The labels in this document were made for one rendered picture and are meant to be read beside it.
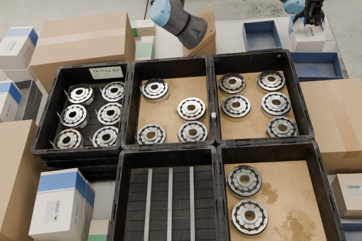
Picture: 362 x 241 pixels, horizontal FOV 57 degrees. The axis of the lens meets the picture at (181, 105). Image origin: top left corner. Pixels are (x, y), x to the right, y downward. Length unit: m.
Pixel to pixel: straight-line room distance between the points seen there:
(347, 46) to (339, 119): 1.65
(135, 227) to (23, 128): 0.54
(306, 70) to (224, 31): 0.46
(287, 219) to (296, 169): 0.16
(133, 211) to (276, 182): 0.45
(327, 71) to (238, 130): 0.58
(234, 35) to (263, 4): 1.45
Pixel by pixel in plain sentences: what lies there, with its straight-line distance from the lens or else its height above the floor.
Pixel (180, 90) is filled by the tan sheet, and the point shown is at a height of 0.83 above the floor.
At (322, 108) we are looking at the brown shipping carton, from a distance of 1.24.
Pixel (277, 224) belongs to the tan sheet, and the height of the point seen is 0.83.
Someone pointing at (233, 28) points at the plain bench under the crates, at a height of 0.70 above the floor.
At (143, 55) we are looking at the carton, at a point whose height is 0.76.
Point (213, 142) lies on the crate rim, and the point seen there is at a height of 0.93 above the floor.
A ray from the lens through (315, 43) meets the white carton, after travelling 1.61.
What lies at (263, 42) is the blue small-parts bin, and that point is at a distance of 1.68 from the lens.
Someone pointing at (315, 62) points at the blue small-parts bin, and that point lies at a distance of 1.61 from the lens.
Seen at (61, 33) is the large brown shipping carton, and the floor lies 0.90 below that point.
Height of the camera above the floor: 1.81
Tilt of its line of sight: 51 degrees down
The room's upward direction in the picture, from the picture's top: 10 degrees counter-clockwise
